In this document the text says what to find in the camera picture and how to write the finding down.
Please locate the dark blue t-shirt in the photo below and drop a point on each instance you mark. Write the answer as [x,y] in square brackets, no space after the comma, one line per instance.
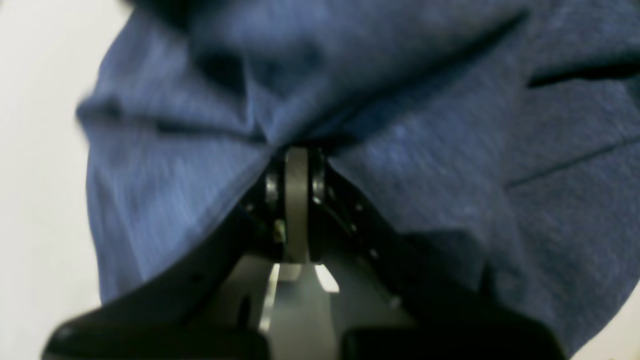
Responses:
[500,137]

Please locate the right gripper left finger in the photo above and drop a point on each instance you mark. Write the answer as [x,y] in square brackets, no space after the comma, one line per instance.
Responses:
[207,306]

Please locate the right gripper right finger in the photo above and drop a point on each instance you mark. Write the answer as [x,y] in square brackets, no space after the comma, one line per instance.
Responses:
[392,305]

